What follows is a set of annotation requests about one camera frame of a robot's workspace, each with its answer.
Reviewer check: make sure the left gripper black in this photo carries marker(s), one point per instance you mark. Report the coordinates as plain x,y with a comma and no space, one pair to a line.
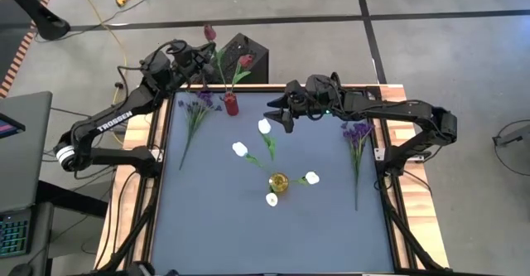
196,60

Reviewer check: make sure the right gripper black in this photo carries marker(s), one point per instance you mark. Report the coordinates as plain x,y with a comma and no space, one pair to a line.
296,98

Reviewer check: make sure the white artificial tulip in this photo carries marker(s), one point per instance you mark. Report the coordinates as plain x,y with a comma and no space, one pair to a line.
271,199
264,126
311,177
239,148

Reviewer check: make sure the red artificial tulip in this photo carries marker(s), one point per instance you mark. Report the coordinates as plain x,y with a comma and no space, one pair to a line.
210,31
246,60

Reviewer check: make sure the red glass vase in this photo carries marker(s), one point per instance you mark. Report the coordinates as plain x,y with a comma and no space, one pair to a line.
231,104

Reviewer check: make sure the purple artificial flower bunch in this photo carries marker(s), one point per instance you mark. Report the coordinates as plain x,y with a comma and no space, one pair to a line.
357,133
191,122

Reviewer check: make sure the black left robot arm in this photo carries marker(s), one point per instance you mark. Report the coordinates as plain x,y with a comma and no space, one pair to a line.
116,120

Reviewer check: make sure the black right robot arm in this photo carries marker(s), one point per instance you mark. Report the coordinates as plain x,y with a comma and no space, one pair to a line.
397,110

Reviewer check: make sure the yellow glass vase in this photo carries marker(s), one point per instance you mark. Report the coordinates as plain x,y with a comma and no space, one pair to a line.
279,183

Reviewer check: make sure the black perforated computer case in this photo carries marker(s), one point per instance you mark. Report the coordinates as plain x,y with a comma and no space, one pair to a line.
258,69

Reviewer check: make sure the black stand leg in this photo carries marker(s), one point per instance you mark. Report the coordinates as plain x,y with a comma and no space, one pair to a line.
45,21

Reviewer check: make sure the black desk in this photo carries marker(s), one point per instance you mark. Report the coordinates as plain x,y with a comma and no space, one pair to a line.
62,197

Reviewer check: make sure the dark mat orange striped edge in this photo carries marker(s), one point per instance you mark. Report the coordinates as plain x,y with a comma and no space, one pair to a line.
12,52

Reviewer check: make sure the grey desk top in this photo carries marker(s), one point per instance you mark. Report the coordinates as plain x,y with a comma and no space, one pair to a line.
25,151

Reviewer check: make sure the monitor with pink screen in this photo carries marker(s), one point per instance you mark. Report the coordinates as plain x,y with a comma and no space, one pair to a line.
8,127

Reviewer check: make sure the grey floor box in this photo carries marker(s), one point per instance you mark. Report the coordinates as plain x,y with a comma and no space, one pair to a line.
513,137

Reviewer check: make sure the keyboard with coloured backlight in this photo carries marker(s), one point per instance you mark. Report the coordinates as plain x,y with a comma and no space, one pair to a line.
14,236

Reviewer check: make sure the black computer mouse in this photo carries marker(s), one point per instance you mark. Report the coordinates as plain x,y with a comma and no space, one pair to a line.
18,269

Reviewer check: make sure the black aluminium table frame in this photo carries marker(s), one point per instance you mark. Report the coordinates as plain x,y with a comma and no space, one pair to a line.
256,89

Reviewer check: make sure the silver metal bracket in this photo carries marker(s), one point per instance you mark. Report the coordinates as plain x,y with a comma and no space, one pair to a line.
156,155
379,153

